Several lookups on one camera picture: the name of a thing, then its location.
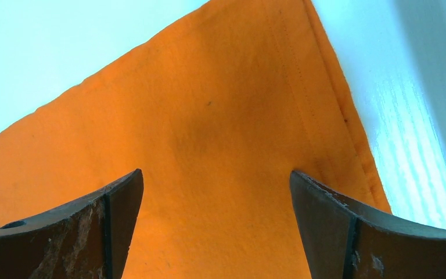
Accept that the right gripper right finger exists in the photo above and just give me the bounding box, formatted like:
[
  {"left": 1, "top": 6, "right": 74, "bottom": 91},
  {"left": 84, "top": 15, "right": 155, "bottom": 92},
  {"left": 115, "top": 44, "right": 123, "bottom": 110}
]
[{"left": 289, "top": 171, "right": 446, "bottom": 278}]

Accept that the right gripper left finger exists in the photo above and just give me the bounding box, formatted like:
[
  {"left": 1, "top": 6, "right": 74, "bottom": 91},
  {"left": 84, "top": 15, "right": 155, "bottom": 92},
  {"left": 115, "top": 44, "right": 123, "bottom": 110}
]
[{"left": 0, "top": 169, "right": 143, "bottom": 278}]

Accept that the orange t shirt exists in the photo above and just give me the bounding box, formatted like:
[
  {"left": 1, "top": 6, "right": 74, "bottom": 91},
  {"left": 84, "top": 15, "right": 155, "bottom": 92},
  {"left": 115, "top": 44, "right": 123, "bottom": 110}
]
[{"left": 0, "top": 1, "right": 390, "bottom": 278}]

